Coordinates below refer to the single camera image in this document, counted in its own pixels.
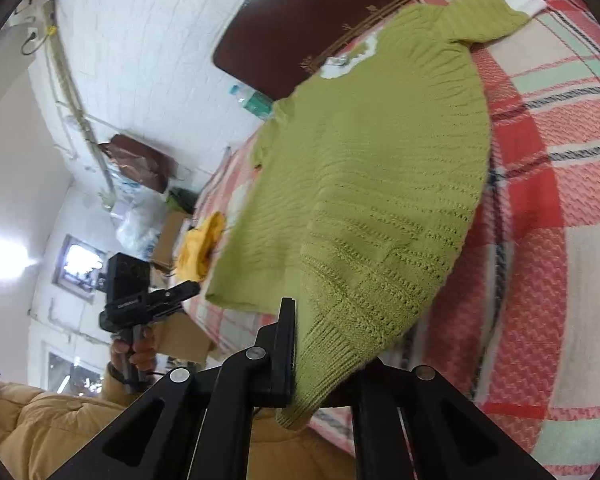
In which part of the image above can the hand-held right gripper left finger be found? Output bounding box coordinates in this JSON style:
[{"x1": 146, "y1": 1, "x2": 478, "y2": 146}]
[{"x1": 45, "y1": 298, "x2": 298, "y2": 480}]

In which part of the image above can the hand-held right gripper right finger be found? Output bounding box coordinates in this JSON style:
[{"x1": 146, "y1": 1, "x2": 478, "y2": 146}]
[{"x1": 350, "y1": 357, "x2": 556, "y2": 480}]

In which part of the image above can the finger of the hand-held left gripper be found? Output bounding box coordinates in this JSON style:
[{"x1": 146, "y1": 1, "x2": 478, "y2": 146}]
[
  {"x1": 148, "y1": 302, "x2": 187, "y2": 319},
  {"x1": 151, "y1": 281, "x2": 201, "y2": 307}
]

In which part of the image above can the green knit sweater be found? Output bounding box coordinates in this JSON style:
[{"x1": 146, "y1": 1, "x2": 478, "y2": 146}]
[{"x1": 205, "y1": 0, "x2": 548, "y2": 431}]

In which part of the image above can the person's left forearm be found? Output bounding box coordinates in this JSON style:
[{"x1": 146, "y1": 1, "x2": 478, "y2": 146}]
[{"x1": 100, "y1": 360, "x2": 173, "y2": 403}]

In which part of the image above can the person's left hand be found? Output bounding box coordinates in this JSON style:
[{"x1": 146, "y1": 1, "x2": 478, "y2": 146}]
[{"x1": 111, "y1": 322, "x2": 159, "y2": 371}]

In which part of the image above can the cardboard box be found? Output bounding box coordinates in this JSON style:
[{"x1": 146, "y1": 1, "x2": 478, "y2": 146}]
[
  {"x1": 150, "y1": 210, "x2": 193, "y2": 273},
  {"x1": 157, "y1": 310, "x2": 216, "y2": 362}
]

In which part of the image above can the window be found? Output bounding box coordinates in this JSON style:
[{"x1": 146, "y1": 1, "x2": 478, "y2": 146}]
[
  {"x1": 42, "y1": 342, "x2": 111, "y2": 398},
  {"x1": 55, "y1": 234, "x2": 108, "y2": 301}
]

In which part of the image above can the white plastic bag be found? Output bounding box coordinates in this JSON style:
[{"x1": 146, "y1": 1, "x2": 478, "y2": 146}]
[{"x1": 115, "y1": 195, "x2": 166, "y2": 256}]

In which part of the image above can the yellow garment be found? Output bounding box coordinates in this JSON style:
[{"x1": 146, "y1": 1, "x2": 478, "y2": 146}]
[{"x1": 176, "y1": 211, "x2": 227, "y2": 283}]

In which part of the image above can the dark green bag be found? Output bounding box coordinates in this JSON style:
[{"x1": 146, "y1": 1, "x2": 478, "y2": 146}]
[{"x1": 166, "y1": 187, "x2": 199, "y2": 213}]

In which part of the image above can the brown bag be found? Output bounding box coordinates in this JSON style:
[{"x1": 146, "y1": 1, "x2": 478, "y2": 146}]
[{"x1": 98, "y1": 132, "x2": 176, "y2": 193}]

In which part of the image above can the person's yellow puffer jacket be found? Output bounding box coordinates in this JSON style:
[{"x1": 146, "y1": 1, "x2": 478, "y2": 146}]
[{"x1": 0, "y1": 380, "x2": 356, "y2": 480}]

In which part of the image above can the red plaid blanket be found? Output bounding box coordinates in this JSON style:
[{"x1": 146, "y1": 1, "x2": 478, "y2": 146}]
[{"x1": 192, "y1": 0, "x2": 600, "y2": 480}]

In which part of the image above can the plastic water bottle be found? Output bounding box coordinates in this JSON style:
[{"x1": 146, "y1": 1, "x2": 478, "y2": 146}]
[{"x1": 228, "y1": 83, "x2": 273, "y2": 122}]

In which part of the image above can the brown headboard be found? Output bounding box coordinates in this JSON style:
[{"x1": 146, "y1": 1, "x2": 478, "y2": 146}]
[{"x1": 212, "y1": 0, "x2": 501, "y2": 101}]

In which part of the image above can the white wall pipe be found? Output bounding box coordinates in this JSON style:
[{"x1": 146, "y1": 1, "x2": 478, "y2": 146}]
[{"x1": 42, "y1": 0, "x2": 116, "y2": 206}]

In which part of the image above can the black wall cable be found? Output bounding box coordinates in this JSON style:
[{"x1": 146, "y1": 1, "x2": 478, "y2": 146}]
[{"x1": 21, "y1": 27, "x2": 43, "y2": 56}]

